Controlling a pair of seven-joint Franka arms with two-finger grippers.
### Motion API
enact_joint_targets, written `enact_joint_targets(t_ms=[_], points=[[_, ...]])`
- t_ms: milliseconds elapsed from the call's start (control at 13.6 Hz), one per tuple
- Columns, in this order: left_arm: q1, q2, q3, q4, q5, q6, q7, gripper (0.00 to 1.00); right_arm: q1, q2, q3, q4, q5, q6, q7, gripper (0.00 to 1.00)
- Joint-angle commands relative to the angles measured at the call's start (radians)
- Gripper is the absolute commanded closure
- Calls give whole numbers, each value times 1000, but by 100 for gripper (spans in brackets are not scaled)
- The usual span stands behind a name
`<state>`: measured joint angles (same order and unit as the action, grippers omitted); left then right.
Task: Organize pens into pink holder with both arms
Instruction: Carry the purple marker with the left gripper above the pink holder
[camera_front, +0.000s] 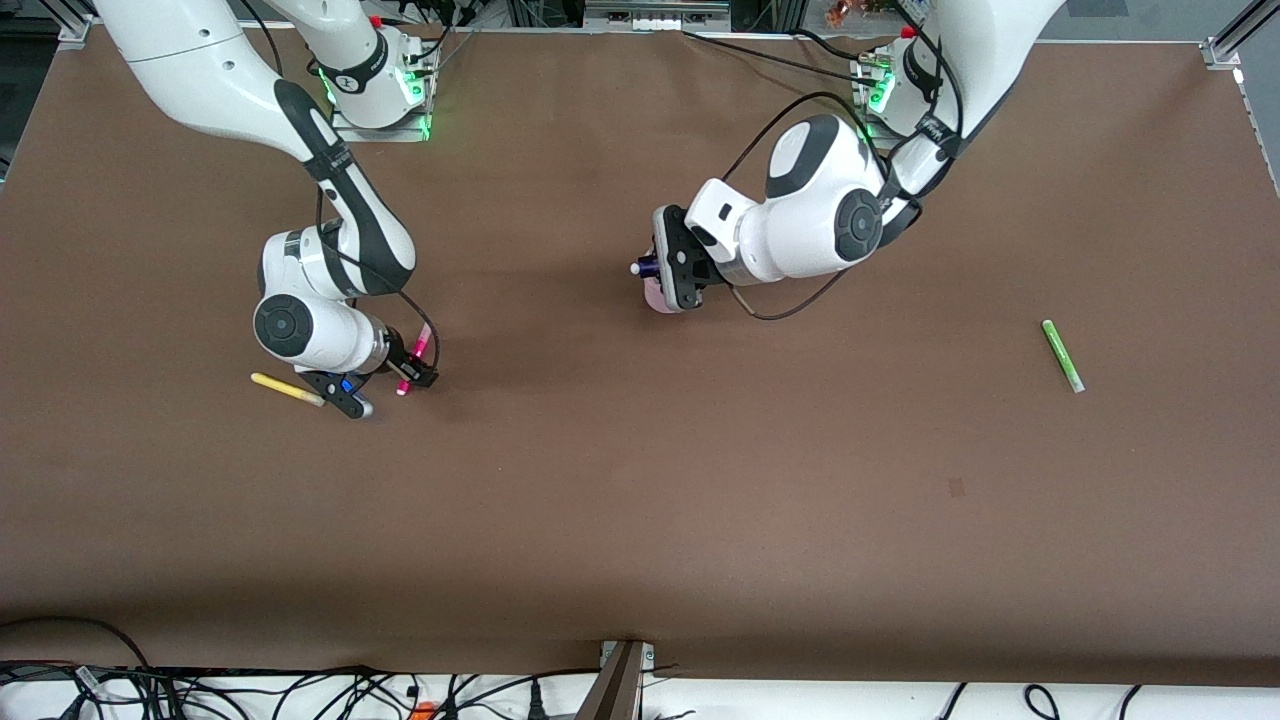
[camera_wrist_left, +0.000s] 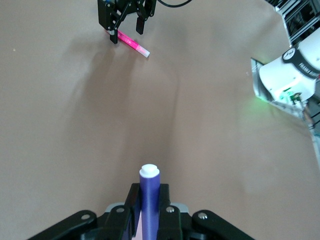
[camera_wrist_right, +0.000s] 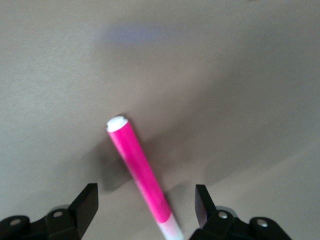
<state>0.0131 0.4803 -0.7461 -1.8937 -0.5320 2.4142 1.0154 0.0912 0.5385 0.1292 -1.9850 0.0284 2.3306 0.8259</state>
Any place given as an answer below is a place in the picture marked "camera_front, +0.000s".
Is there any metal table edge bracket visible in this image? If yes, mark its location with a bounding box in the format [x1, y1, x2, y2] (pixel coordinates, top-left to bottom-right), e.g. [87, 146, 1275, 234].
[578, 640, 657, 720]

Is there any brown paper table cover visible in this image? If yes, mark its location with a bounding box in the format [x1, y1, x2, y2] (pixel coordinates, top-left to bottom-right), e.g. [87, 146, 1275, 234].
[0, 25, 1280, 687]

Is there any aluminium corner rail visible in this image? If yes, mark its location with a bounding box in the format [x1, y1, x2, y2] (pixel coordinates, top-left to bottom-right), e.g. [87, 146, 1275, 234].
[55, 0, 97, 49]
[1200, 0, 1280, 71]

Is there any yellow marker pen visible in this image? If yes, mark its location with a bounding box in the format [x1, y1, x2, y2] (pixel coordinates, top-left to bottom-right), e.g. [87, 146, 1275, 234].
[250, 372, 326, 408]

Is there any black cable tangle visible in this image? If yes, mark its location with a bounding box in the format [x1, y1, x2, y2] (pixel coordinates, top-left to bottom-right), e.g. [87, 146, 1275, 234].
[0, 660, 601, 720]

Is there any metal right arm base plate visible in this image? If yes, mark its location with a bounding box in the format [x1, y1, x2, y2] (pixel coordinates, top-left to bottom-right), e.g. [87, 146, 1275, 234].
[328, 104, 433, 143]

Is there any aluminium frame profile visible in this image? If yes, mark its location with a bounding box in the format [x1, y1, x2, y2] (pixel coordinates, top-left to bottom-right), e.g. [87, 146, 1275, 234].
[583, 0, 733, 33]

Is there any green marker pen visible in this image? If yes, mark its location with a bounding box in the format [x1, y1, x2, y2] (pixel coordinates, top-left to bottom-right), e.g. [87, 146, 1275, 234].
[1041, 319, 1087, 394]

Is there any long black table cable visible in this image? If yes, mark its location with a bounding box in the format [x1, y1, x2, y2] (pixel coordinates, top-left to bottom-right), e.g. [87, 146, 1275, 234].
[682, 29, 883, 81]

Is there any pink marker pen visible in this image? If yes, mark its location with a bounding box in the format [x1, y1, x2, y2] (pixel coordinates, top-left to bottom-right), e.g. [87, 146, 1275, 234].
[396, 321, 436, 397]

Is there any translucent pink plastic cup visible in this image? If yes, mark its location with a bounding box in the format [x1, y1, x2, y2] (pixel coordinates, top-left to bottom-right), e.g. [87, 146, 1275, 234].
[643, 278, 693, 316]

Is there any black arched cable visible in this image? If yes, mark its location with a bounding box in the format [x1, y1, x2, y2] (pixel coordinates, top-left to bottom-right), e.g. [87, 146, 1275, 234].
[0, 615, 151, 673]

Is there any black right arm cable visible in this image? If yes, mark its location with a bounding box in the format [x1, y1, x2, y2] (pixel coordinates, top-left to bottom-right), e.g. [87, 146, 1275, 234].
[318, 185, 443, 351]

